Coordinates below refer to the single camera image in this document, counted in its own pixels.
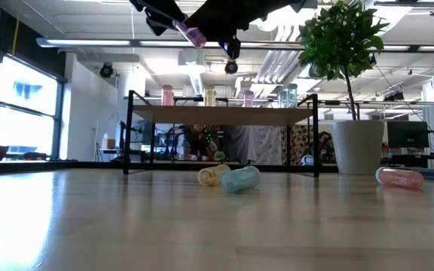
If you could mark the wooden shelf black metal legs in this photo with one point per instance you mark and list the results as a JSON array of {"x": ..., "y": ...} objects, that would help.
[{"x": 220, "y": 116}]

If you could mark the pink medicine bottle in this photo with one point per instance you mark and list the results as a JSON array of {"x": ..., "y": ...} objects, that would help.
[
  {"x": 192, "y": 35},
  {"x": 248, "y": 99}
]

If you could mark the white plant pot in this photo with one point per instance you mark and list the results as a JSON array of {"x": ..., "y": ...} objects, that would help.
[{"x": 357, "y": 150}]

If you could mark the long ceiling light strip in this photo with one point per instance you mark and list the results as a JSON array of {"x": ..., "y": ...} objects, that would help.
[{"x": 89, "y": 42}]

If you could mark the white ventilation duct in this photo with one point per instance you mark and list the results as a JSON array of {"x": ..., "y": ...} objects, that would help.
[{"x": 192, "y": 62}]

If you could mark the black computer monitor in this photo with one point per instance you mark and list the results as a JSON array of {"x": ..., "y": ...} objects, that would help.
[{"x": 407, "y": 134}]

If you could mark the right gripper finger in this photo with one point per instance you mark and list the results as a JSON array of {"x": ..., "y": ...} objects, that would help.
[
  {"x": 232, "y": 48},
  {"x": 224, "y": 19}
]

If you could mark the white cloth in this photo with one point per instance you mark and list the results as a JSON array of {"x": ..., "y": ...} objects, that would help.
[{"x": 254, "y": 145}]

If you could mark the patterned brown cloth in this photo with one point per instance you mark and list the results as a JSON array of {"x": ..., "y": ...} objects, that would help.
[{"x": 300, "y": 141}]

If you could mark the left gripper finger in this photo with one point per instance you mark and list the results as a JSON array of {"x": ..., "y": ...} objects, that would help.
[
  {"x": 164, "y": 20},
  {"x": 143, "y": 4}
]

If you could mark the salmon red medicine bottle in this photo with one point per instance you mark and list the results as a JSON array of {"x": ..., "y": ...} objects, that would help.
[
  {"x": 167, "y": 97},
  {"x": 399, "y": 178}
]

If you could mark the round black ceiling speaker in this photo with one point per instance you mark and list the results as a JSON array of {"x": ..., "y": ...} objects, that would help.
[
  {"x": 106, "y": 71},
  {"x": 231, "y": 67}
]

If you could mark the black aluminium table frame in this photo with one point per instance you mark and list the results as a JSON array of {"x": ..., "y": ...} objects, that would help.
[{"x": 96, "y": 165}]

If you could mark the green leafy plant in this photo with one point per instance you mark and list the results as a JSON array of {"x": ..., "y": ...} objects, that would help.
[{"x": 337, "y": 41}]

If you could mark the person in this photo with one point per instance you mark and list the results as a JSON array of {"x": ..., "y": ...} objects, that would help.
[
  {"x": 324, "y": 147},
  {"x": 200, "y": 141}
]

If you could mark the cardboard box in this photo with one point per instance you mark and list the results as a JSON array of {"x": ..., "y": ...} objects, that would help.
[{"x": 108, "y": 144}]

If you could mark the yellow medicine bottle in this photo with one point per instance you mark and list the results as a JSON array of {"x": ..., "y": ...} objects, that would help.
[
  {"x": 209, "y": 176},
  {"x": 209, "y": 98}
]

